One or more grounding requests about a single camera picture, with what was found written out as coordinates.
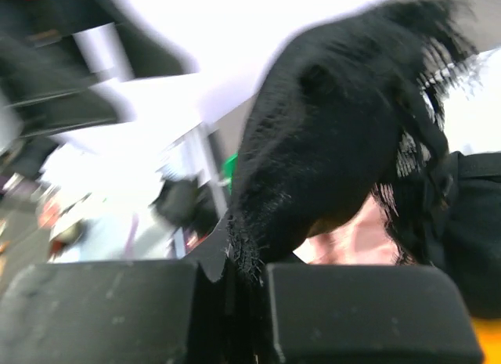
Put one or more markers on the green plastic tray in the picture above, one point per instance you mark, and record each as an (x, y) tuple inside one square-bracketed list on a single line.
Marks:
[(228, 168)]

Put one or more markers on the black lace bra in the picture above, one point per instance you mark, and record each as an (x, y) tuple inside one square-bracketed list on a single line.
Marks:
[(351, 109)]

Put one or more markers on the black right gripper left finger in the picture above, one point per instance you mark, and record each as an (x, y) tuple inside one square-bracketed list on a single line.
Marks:
[(112, 312)]

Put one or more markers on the pink satin bra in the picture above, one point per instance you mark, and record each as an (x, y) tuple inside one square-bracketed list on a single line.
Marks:
[(361, 241)]

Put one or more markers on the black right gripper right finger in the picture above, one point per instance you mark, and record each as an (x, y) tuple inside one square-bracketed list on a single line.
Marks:
[(365, 314)]

